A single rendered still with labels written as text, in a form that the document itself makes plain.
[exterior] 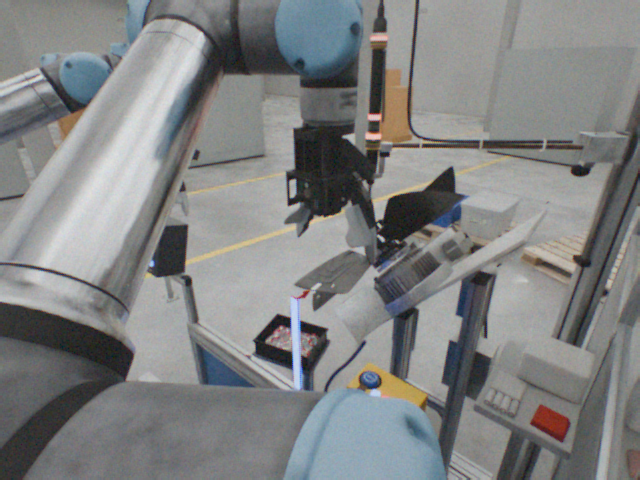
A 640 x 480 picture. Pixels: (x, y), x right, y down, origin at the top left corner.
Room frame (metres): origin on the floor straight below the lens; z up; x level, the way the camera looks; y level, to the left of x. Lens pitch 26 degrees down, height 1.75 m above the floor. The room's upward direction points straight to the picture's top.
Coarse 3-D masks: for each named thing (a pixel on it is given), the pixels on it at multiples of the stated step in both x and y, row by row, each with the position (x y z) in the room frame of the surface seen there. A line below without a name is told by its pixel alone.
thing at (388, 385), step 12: (360, 372) 0.66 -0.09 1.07; (384, 372) 0.67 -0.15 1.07; (348, 384) 0.63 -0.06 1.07; (384, 384) 0.63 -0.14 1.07; (396, 384) 0.63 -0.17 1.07; (408, 384) 0.63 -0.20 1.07; (396, 396) 0.60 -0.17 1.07; (408, 396) 0.60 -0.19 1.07; (420, 396) 0.60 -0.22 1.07; (420, 408) 0.57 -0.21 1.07
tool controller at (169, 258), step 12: (168, 228) 1.15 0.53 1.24; (180, 228) 1.19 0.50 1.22; (168, 240) 1.15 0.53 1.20; (180, 240) 1.18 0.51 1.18; (156, 252) 1.12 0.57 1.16; (168, 252) 1.14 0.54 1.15; (180, 252) 1.17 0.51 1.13; (156, 264) 1.11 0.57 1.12; (168, 264) 1.13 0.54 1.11; (180, 264) 1.17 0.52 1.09; (156, 276) 1.10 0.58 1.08
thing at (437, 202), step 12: (420, 192) 0.93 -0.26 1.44; (432, 192) 0.94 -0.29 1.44; (444, 192) 0.95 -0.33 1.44; (396, 204) 0.97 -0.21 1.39; (408, 204) 0.98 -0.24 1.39; (420, 204) 0.98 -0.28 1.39; (432, 204) 0.98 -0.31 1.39; (444, 204) 0.98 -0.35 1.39; (384, 216) 1.04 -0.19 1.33; (396, 216) 1.03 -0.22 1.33; (408, 216) 1.03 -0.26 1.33; (420, 216) 1.02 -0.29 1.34; (432, 216) 1.02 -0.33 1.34; (408, 228) 1.07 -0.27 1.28
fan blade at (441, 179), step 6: (450, 168) 1.23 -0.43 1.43; (444, 174) 1.23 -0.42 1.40; (450, 174) 1.25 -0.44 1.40; (438, 180) 1.23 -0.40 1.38; (444, 180) 1.25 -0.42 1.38; (450, 180) 1.26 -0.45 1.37; (432, 186) 1.23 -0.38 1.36; (438, 186) 1.24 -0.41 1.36; (444, 186) 1.26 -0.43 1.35; (450, 186) 1.28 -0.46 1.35; (438, 216) 1.28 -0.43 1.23; (420, 228) 1.23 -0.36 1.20
